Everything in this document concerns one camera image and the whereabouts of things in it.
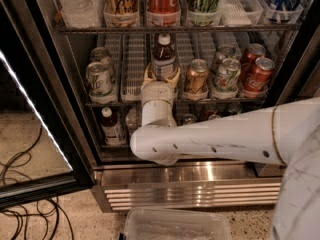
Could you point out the rear white green can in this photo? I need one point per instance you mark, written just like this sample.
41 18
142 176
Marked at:
223 52

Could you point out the green 7up can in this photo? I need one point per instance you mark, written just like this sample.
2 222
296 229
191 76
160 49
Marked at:
100 85
102 54

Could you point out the gold soda can middle shelf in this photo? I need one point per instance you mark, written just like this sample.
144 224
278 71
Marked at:
195 83

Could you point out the clear water bottle top shelf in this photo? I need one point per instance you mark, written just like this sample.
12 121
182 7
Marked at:
81 13

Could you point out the front green 7up can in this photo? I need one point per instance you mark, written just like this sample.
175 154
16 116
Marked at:
100 85

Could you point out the rear green can bottom shelf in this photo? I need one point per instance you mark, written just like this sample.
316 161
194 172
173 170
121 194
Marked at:
234 108

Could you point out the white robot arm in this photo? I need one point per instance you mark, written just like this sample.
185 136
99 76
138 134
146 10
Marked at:
287 134

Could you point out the gold can top shelf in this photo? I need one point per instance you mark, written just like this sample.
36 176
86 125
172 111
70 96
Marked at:
121 13

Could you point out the gold can bottom shelf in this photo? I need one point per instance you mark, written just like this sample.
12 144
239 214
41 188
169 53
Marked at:
189 119

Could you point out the green can shelf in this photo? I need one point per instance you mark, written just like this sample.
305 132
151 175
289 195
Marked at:
234 108
203 12

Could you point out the clear water bottle shelf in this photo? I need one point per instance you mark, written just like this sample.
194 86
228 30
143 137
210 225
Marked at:
133 120
81 13

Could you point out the green can top shelf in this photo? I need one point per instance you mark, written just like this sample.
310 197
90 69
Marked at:
203 12

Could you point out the front red can bottom shelf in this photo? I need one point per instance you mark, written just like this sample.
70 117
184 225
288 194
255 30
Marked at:
212 117

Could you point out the stainless fridge base grille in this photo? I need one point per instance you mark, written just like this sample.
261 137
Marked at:
187 184

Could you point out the right glass fridge door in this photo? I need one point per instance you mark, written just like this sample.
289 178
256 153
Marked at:
299 75

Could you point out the clear water bottle bottom shelf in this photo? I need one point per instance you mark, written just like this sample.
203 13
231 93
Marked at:
133 120

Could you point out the front white green can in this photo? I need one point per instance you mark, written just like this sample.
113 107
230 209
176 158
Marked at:
225 80

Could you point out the rear green 7up can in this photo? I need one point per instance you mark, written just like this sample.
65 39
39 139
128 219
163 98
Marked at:
102 54

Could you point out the rear red cola can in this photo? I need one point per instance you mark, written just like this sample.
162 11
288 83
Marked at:
249 55

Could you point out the tea bottle blue label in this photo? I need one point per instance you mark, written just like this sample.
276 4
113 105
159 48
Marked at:
163 58

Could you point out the open glass fridge door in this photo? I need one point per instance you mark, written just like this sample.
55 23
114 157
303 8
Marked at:
42 87

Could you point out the white green can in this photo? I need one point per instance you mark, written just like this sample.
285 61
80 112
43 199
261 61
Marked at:
225 80
223 52

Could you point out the small tea bottle bottom shelf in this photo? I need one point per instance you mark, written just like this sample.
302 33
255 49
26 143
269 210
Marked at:
112 127

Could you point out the red cola can top shelf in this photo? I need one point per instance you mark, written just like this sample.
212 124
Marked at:
163 12

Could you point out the clear plastic bin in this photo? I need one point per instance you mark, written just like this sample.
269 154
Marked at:
171 224

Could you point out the rear red can bottom shelf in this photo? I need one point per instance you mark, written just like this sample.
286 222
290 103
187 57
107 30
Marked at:
207 110

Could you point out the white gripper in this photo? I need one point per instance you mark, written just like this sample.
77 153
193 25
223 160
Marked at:
157 91

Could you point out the front red cola can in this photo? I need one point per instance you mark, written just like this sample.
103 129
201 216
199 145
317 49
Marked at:
257 77

